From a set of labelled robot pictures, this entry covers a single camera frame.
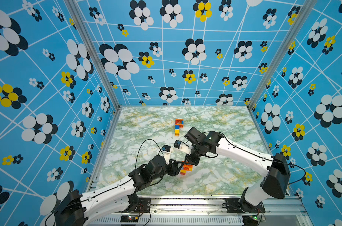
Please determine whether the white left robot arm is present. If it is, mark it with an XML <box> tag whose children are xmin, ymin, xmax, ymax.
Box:
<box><xmin>52</xmin><ymin>146</ymin><xmax>184</xmax><ymax>226</ymax></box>

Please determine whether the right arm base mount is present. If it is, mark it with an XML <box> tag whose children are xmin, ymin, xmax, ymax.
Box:
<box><xmin>222</xmin><ymin>198</ymin><xmax>265</xmax><ymax>214</ymax></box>

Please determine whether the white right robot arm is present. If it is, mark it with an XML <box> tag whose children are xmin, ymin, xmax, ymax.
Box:
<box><xmin>174</xmin><ymin>127</ymin><xmax>291</xmax><ymax>213</ymax></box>

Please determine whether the left aluminium corner post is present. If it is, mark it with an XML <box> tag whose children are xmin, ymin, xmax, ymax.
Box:
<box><xmin>64</xmin><ymin>0</ymin><xmax>120</xmax><ymax>112</ymax></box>

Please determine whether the aluminium corner post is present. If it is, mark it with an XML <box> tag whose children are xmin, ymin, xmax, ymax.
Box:
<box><xmin>247</xmin><ymin>0</ymin><xmax>317</xmax><ymax>112</ymax></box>
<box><xmin>64</xmin><ymin>0</ymin><xmax>120</xmax><ymax>112</ymax></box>

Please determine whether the right aluminium corner post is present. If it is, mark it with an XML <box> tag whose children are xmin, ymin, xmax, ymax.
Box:
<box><xmin>247</xmin><ymin>0</ymin><xmax>317</xmax><ymax>112</ymax></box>

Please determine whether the orange long lego plate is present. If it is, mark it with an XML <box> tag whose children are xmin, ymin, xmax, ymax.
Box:
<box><xmin>183</xmin><ymin>163</ymin><xmax>193</xmax><ymax>172</ymax></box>

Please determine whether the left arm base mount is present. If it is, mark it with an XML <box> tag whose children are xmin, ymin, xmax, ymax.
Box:
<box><xmin>123</xmin><ymin>196</ymin><xmax>151</xmax><ymax>213</ymax></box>

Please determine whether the aluminium front rail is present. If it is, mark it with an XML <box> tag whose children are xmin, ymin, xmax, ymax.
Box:
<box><xmin>85</xmin><ymin>195</ymin><xmax>313</xmax><ymax>226</ymax></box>

